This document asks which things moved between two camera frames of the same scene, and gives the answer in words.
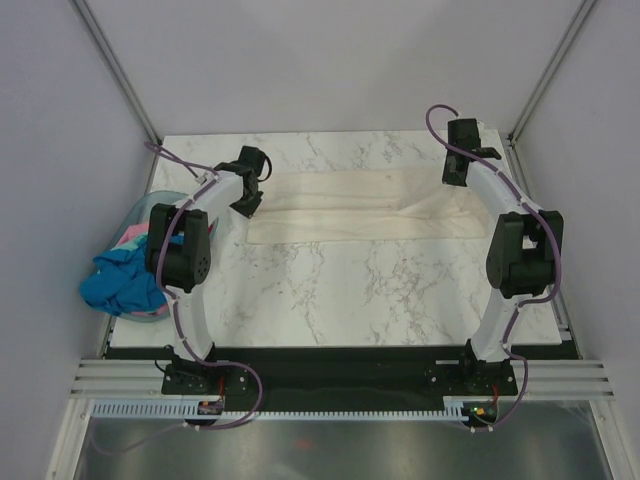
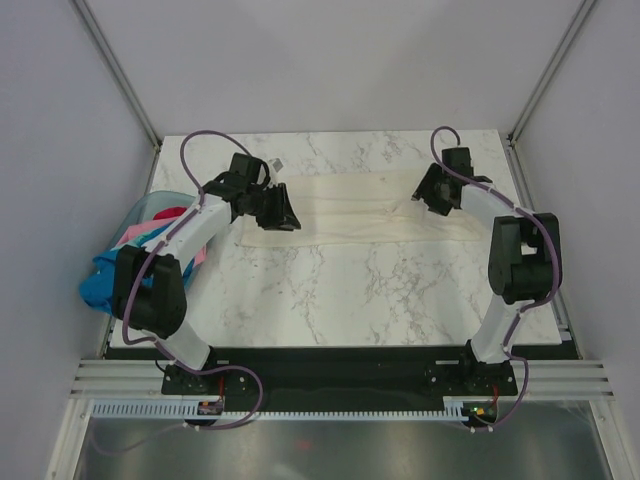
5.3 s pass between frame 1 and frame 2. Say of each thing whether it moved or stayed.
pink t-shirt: stayed
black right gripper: moved
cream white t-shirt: stayed
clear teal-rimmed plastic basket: stayed
